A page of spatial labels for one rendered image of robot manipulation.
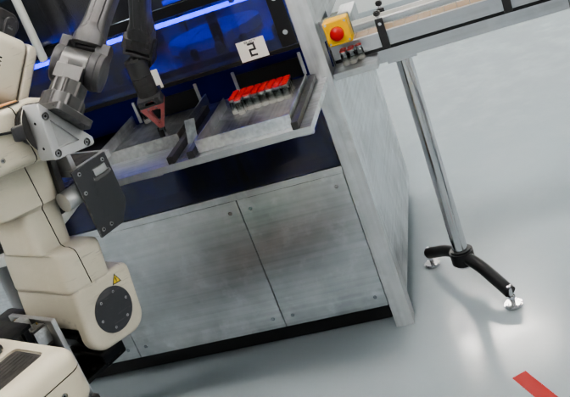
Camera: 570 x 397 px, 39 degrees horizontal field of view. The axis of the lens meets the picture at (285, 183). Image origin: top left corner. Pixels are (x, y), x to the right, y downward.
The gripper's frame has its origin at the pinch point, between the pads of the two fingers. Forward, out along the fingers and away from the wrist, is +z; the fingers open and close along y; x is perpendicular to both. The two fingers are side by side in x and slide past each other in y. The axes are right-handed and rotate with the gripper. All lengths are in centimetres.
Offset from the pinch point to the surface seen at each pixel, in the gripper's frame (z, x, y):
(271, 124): 0.9, -29.4, -25.9
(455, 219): 68, -74, 11
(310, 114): 3.4, -39.3, -22.4
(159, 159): 4.6, 2.0, -14.1
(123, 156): 4.2, 12.8, -3.5
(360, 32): 2, -63, 24
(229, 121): 5.2, -18.2, -3.0
